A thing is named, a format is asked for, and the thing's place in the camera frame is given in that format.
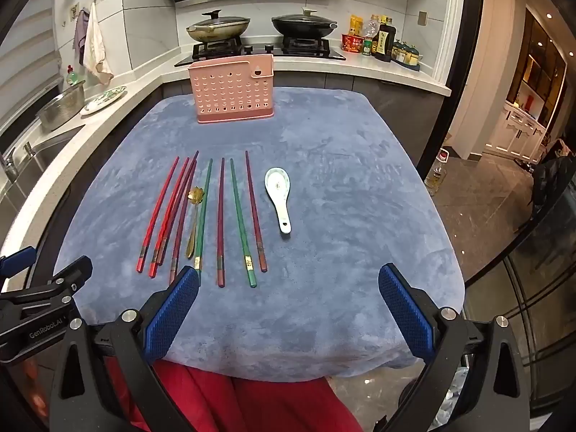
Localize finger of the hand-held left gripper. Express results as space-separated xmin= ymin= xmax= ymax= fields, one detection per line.
xmin=0 ymin=247 xmax=36 ymax=280
xmin=24 ymin=256 xmax=94 ymax=300

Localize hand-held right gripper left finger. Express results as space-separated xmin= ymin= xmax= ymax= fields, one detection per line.
xmin=47 ymin=265 xmax=201 ymax=432

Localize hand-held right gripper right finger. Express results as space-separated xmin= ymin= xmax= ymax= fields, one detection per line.
xmin=378 ymin=262 xmax=536 ymax=432

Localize dark red chopstick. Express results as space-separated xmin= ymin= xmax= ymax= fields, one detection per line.
xmin=169 ymin=160 xmax=199 ymax=286
xmin=244 ymin=150 xmax=268 ymax=273
xmin=157 ymin=150 xmax=199 ymax=266
xmin=217 ymin=157 xmax=226 ymax=288

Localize green chopstick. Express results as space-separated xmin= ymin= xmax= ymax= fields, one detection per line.
xmin=194 ymin=158 xmax=213 ymax=273
xmin=229 ymin=158 xmax=258 ymax=289

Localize gold flower spoon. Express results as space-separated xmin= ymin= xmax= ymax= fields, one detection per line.
xmin=186 ymin=186 xmax=202 ymax=259

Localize white ceramic spoon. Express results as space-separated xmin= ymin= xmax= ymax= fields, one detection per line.
xmin=264 ymin=167 xmax=292 ymax=235

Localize pink perforated utensil holder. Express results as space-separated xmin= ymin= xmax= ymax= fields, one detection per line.
xmin=188 ymin=53 xmax=276 ymax=123

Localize chrome faucet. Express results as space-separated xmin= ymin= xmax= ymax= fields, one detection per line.
xmin=0 ymin=141 xmax=37 ymax=183

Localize stainless steel sink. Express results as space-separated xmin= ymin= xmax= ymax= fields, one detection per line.
xmin=0 ymin=130 xmax=75 ymax=217

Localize red garment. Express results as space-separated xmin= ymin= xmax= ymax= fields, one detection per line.
xmin=103 ymin=357 xmax=365 ymax=432

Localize cooking oil bottle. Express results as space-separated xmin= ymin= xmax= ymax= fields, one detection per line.
xmin=424 ymin=150 xmax=451 ymax=196

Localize blue plush blanket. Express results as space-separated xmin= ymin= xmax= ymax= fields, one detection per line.
xmin=53 ymin=86 xmax=466 ymax=381

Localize stainless steel basin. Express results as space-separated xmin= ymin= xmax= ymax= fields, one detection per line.
xmin=35 ymin=82 xmax=87 ymax=132

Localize patterned plate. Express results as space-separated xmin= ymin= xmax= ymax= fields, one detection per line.
xmin=80 ymin=85 xmax=128 ymax=115

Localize dark jacket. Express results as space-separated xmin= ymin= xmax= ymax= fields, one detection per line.
xmin=517 ymin=148 xmax=576 ymax=235

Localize white window blinds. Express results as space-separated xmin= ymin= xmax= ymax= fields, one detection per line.
xmin=0 ymin=9 xmax=64 ymax=113

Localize white sideboard cabinet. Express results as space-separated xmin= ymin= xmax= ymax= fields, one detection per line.
xmin=483 ymin=99 xmax=559 ymax=165

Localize white hanging towel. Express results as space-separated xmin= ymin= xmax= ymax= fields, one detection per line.
xmin=82 ymin=2 xmax=114 ymax=85

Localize purple hanging cloth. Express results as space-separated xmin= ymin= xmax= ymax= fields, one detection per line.
xmin=73 ymin=8 xmax=91 ymax=66

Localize green seasoning jar set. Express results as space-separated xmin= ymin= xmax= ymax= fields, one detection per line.
xmin=391 ymin=40 xmax=422 ymax=72

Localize dark soy sauce bottle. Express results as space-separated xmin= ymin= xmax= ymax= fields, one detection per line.
xmin=372 ymin=17 xmax=397 ymax=63

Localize black glass gas stove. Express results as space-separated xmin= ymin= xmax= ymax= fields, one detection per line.
xmin=174 ymin=38 xmax=347 ymax=68

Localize red instant noodle cup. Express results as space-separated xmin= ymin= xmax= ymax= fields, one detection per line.
xmin=341 ymin=32 xmax=365 ymax=53

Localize cream wok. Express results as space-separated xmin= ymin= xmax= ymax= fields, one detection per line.
xmin=186 ymin=17 xmax=251 ymax=43

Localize glass wok lid black knob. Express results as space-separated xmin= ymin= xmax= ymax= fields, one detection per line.
xmin=189 ymin=9 xmax=251 ymax=32

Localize black wok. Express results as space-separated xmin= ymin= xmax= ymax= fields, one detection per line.
xmin=271 ymin=14 xmax=339 ymax=39

